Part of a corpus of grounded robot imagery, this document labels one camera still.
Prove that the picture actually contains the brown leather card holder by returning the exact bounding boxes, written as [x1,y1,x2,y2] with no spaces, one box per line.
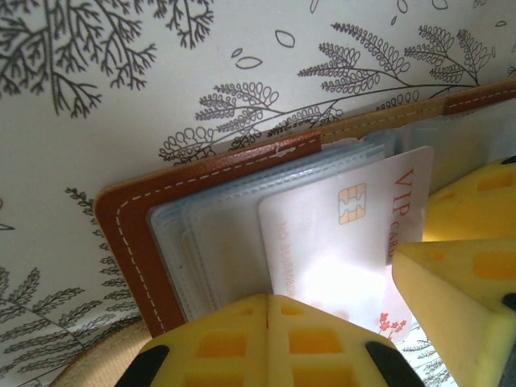
[50,77,516,387]

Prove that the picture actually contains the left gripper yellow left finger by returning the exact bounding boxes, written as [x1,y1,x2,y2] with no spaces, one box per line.
[115,293,269,387]

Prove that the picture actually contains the white VIP card red print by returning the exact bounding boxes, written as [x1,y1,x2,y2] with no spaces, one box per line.
[257,144,436,346]

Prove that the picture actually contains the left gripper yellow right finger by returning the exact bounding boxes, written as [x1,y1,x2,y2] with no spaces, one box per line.
[268,293,422,387]

